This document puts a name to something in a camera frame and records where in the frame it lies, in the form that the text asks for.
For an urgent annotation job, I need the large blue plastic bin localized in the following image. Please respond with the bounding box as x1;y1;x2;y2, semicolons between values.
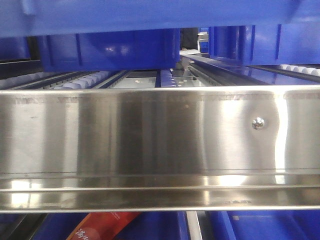
0;0;320;37

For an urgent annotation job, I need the rear left blue bin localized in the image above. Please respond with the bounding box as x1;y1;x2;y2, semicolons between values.
37;28;180;72

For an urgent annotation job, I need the lower left blue bin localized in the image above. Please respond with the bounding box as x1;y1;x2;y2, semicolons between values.
0;212;188;240

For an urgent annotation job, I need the lower right blue bin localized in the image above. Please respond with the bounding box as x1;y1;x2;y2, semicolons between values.
207;210;320;240

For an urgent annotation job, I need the rear right blue bin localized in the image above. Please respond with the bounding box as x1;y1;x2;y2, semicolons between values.
208;22;320;66

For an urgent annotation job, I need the white roller track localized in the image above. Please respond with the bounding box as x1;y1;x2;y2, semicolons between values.
52;71;112;90

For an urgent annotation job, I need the red printed package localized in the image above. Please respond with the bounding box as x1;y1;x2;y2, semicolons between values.
66;212;141;240

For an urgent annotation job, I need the stainless steel rack rail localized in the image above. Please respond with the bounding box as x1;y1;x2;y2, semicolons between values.
0;85;320;213

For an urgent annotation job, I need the silver screw on rail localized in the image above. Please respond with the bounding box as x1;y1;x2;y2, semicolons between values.
251;117;265;130

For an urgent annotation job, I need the lower metal divider rail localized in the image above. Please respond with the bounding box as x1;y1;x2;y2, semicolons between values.
186;211;203;240

